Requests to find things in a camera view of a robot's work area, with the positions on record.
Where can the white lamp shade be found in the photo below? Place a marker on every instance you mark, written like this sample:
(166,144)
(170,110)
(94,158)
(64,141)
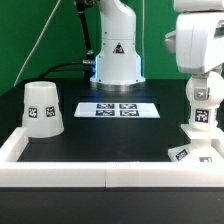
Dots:
(42,117)

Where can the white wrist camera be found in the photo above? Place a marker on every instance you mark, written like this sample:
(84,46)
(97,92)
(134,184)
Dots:
(170,42)

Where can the white lamp base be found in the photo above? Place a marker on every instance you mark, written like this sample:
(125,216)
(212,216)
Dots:
(205,146)

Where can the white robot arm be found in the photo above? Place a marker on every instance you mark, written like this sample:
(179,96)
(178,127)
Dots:
(118,65)

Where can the white lamp bulb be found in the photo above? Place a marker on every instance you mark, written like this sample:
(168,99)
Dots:
(203,112)

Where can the white U-shaped fence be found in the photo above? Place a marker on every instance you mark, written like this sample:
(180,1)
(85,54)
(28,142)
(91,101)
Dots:
(14,173)

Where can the white marker tag plate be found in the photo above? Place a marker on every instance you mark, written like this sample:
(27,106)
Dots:
(116,110)

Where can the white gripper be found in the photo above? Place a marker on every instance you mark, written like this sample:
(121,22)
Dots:
(200,47)

